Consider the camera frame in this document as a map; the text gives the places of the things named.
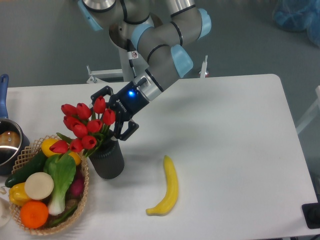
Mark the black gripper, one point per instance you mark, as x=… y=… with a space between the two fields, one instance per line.
x=125 y=103

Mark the red tulip bouquet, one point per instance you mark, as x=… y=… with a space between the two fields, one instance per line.
x=90 y=126

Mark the dark grey ribbed vase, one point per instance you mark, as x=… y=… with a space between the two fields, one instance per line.
x=108 y=160

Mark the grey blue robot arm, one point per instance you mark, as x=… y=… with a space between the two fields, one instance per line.
x=137 y=30

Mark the yellow lemon squash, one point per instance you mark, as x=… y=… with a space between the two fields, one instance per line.
x=47 y=146

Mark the green bok choy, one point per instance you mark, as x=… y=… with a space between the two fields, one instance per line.
x=62 y=169

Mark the purple red radish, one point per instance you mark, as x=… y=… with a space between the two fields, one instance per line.
x=77 y=186

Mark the green cucumber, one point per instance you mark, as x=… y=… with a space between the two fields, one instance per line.
x=36 y=164

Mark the yellow banana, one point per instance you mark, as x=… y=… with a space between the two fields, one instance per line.
x=172 y=190

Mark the woven wicker basket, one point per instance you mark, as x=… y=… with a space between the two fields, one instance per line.
x=26 y=155

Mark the white round radish slice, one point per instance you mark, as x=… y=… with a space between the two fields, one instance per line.
x=39 y=186

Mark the green chili pepper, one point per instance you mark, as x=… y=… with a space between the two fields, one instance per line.
x=63 y=217

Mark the yellow bell pepper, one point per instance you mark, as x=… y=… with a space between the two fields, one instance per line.
x=18 y=196

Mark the orange fruit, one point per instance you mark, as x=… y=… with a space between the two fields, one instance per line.
x=34 y=214

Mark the blue plastic bag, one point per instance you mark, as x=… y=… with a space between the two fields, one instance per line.
x=299 y=16

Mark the black device at table edge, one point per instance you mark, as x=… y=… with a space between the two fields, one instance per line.
x=311 y=212

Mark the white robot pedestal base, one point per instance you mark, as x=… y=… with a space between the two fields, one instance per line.
x=125 y=67

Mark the blue handled saucepan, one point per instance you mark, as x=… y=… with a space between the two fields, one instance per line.
x=12 y=138

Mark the white frame at right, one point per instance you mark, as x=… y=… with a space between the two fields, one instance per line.
x=310 y=114

